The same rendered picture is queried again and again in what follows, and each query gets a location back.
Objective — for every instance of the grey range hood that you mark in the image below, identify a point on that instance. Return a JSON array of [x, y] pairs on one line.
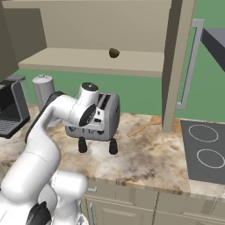
[[215, 44]]

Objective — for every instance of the grey cylindrical canister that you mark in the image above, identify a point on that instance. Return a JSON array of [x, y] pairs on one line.
[[43, 89]]

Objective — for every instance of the grey toaster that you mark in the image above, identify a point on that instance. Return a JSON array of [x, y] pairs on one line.
[[112, 114]]

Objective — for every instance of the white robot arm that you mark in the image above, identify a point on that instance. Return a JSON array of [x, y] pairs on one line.
[[38, 164]]

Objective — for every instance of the beige base cabinet door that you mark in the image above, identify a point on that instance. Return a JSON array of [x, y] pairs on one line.
[[123, 215], [184, 212]]

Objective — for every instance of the dark grey hob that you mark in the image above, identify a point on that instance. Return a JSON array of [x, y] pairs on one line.
[[202, 152]]

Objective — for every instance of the dark brown round object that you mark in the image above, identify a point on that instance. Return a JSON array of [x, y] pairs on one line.
[[114, 53]]

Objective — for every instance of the black coffee machine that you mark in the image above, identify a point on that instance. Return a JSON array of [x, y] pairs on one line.
[[13, 114]]

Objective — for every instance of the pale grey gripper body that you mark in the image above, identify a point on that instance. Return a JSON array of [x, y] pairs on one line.
[[88, 134]]

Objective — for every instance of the beige open wall cabinet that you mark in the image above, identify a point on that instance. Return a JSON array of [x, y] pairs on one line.
[[96, 35]]

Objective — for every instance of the wooden spatula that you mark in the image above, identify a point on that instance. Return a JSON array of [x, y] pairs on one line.
[[145, 126]]

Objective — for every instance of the beige drawer front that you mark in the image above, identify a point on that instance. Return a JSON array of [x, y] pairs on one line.
[[123, 192]]

